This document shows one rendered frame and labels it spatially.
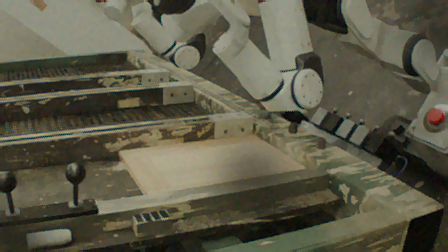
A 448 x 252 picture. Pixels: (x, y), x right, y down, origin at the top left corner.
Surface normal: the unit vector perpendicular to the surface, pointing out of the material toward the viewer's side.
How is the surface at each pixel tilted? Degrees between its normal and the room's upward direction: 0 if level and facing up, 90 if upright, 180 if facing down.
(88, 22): 90
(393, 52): 90
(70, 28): 90
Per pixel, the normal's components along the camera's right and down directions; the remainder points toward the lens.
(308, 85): 0.50, 0.03
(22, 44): 0.24, 0.42
